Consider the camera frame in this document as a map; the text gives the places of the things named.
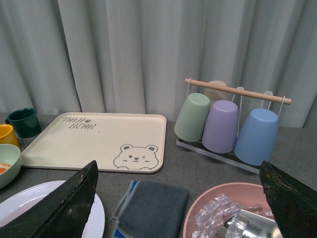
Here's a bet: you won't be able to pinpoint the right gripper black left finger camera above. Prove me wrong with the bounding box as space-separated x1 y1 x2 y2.
0 160 99 238

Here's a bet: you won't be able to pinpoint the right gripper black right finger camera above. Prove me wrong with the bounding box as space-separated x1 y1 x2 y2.
260 161 317 238

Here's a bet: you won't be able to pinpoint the white ridged plate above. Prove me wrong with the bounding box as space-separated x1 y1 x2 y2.
0 180 106 238

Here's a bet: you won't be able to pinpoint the metal scoop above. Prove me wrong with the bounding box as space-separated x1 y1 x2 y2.
215 209 283 238

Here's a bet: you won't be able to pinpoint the pink bowl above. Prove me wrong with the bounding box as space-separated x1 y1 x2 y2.
182 182 278 238

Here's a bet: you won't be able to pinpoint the blue plastic cup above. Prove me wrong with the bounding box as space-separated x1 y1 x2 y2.
234 108 278 166

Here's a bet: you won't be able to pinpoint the toy fried egg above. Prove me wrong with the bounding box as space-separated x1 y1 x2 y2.
0 163 11 174

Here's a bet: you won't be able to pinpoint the light green bowl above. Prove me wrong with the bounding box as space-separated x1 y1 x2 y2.
0 144 22 188

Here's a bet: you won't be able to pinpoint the grey blue cloth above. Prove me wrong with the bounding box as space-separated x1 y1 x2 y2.
112 180 190 238

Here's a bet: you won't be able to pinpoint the clear ice cubes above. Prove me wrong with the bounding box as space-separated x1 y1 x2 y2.
191 194 273 238

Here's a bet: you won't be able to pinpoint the cream bear tray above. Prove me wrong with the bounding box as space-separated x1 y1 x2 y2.
22 113 166 174

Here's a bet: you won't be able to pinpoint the yellow mug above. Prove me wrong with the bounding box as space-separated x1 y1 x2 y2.
0 124 20 148

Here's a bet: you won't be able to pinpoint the dark green mug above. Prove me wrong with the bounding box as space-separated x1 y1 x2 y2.
5 108 42 138

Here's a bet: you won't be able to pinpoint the purple plastic cup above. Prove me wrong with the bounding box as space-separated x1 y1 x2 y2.
202 100 239 154

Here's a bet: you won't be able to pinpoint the green plastic cup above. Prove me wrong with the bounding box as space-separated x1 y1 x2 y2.
174 93 210 142

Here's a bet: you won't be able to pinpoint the beige plastic cup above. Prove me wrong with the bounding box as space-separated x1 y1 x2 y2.
204 80 228 108

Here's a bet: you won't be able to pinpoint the grey curtain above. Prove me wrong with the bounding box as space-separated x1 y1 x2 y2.
0 0 317 128

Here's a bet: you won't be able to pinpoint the white cup rack wooden handle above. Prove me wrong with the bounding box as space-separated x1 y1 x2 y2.
176 78 292 174

